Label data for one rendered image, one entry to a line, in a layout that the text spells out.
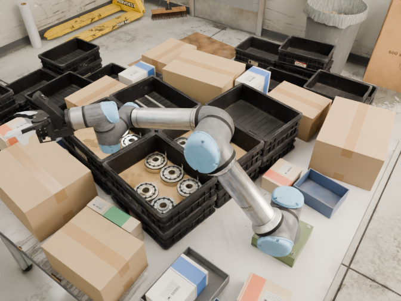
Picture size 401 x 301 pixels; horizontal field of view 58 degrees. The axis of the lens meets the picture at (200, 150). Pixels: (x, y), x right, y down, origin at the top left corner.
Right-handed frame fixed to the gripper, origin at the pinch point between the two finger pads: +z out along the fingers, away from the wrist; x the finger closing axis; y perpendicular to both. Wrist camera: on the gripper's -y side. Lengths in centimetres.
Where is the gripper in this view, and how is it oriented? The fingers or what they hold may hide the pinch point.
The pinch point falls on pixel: (7, 124)
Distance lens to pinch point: 134.8
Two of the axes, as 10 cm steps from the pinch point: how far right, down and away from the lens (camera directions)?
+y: 0.9, 8.3, 5.5
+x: -2.0, -5.3, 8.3
